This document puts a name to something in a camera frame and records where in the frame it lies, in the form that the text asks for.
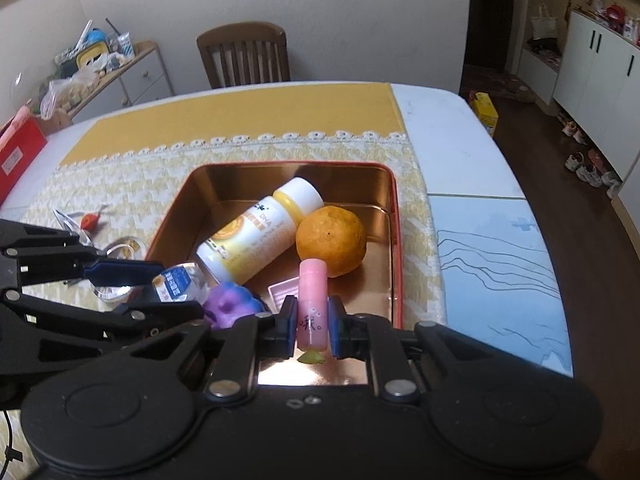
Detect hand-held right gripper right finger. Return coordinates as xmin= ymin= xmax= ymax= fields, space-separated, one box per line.
xmin=327 ymin=296 xmax=521 ymax=403

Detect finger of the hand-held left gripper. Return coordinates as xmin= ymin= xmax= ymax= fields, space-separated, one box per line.
xmin=0 ymin=291 xmax=207 ymax=356
xmin=0 ymin=219 xmax=166 ymax=291

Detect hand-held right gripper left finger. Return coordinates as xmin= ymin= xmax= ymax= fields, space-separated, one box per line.
xmin=125 ymin=296 xmax=299 ymax=400

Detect red tin box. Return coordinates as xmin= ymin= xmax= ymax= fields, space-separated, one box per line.
xmin=145 ymin=161 xmax=405 ymax=386

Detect small clear bottle blue label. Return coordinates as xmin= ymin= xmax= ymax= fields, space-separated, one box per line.
xmin=152 ymin=262 xmax=213 ymax=306

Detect pink lip balm tube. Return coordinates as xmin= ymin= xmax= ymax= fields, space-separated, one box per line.
xmin=298 ymin=258 xmax=329 ymax=365

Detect purple squishy toy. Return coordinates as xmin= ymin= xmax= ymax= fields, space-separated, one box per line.
xmin=204 ymin=282 xmax=267 ymax=331

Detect small red packet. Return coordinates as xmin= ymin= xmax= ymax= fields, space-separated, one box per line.
xmin=81 ymin=204 xmax=108 ymax=231

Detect white sunglasses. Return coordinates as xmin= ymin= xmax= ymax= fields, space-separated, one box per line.
xmin=52 ymin=207 xmax=96 ymax=248

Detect orange fruit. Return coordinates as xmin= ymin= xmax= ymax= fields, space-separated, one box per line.
xmin=295 ymin=205 xmax=367 ymax=278

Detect white yellow pill bottle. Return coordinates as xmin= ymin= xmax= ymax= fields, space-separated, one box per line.
xmin=196 ymin=177 xmax=326 ymax=286

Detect yellow patterned table runner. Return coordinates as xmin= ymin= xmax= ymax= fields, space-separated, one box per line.
xmin=0 ymin=82 xmax=448 ymax=346

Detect pink box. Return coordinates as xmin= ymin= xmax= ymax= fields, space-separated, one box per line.
xmin=0 ymin=106 xmax=34 ymax=136

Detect clear plastic bag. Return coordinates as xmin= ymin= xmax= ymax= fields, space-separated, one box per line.
xmin=40 ymin=67 xmax=101 ymax=121

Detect wooden white side cabinet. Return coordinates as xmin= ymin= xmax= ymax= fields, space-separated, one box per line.
xmin=30 ymin=41 xmax=176 ymax=126

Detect pile of cabinet clutter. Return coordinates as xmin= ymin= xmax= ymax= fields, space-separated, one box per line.
xmin=50 ymin=17 xmax=138 ymax=83

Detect wooden chair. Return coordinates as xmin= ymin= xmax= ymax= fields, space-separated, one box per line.
xmin=196 ymin=21 xmax=291 ymax=90

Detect yellow box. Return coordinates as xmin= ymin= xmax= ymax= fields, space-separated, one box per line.
xmin=469 ymin=91 xmax=499 ymax=137

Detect row of shoes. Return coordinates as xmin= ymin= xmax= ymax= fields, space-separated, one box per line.
xmin=556 ymin=109 xmax=624 ymax=200

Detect white low shoe cabinet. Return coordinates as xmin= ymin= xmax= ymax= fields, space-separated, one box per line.
xmin=517 ymin=42 xmax=561 ymax=106

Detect dark wooden door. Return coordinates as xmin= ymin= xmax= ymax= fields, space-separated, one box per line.
xmin=462 ymin=0 xmax=521 ymax=68

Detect white tote bag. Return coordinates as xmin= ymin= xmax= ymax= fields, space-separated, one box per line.
xmin=530 ymin=3 xmax=559 ymax=41

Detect black cable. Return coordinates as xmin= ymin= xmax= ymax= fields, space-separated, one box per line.
xmin=0 ymin=407 xmax=23 ymax=463

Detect white wooden wall cabinet unit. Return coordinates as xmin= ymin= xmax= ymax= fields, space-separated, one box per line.
xmin=552 ymin=7 xmax=640 ymax=186

